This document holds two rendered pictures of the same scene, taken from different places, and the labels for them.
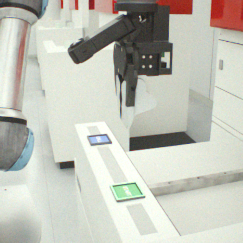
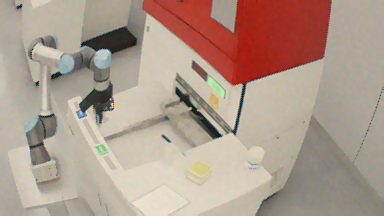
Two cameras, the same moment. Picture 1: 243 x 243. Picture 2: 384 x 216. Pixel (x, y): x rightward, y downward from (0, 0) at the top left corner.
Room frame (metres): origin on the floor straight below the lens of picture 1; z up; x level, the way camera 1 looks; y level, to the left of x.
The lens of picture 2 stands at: (-0.85, 0.19, 2.41)
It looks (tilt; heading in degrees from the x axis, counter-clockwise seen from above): 40 degrees down; 337
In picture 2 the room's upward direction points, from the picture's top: 8 degrees clockwise
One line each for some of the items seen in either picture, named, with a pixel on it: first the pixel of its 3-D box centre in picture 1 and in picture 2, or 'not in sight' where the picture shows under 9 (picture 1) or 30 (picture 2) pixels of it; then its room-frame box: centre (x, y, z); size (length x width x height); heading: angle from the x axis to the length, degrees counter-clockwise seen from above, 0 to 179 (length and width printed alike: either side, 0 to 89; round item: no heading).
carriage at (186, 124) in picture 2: not in sight; (188, 127); (0.71, -0.48, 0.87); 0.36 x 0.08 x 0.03; 15
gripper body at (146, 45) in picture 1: (140, 39); (102, 97); (0.55, -0.03, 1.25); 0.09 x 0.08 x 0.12; 105
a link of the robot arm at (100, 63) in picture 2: not in sight; (101, 64); (0.55, -0.02, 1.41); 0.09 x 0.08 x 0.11; 37
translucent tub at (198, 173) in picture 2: not in sight; (199, 173); (0.31, -0.38, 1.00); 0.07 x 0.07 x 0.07; 33
